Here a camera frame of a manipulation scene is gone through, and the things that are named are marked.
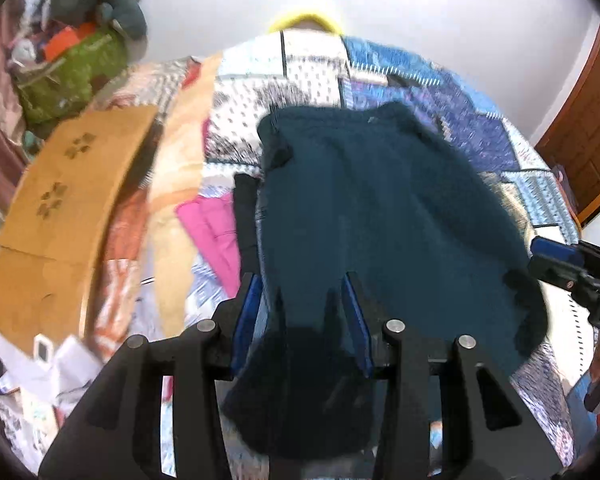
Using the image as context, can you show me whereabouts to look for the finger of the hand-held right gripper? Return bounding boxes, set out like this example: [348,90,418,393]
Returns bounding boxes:
[527,236,588,286]

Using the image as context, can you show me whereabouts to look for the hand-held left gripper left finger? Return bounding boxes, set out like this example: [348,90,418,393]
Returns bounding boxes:
[39,272,264,480]

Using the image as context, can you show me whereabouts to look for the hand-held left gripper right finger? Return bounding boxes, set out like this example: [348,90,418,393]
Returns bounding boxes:
[341,272,563,480]

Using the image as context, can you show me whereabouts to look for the dark teal pants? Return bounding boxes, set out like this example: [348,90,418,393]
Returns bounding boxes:
[222,102,551,461]

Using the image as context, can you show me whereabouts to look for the magenta cloth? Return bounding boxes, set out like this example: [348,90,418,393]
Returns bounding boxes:
[176,195,243,301]

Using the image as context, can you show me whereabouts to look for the black cloth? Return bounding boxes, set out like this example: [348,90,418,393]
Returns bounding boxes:
[232,174,261,281]

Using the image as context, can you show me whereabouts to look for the wooden door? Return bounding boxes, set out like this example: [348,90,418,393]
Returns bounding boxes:
[534,20,600,226]

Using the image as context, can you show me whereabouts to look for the patchwork quilt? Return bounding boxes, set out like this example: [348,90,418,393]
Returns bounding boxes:
[95,30,600,480]

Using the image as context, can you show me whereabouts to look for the orange printed cloth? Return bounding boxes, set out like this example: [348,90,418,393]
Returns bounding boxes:
[92,200,151,356]

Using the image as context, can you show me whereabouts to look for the beige plush blanket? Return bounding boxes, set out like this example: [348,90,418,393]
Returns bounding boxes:
[145,55,226,336]

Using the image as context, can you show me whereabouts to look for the light grey cloth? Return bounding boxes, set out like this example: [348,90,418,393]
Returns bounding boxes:
[0,335,106,411]

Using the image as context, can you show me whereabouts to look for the wooden lap board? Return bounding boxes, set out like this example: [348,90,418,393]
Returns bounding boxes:
[0,105,160,356]

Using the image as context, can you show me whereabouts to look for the white digital timer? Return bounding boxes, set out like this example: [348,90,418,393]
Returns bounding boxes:
[32,334,56,363]

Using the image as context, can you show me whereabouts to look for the yellow object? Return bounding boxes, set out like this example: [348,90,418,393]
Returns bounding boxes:
[270,7,346,36]

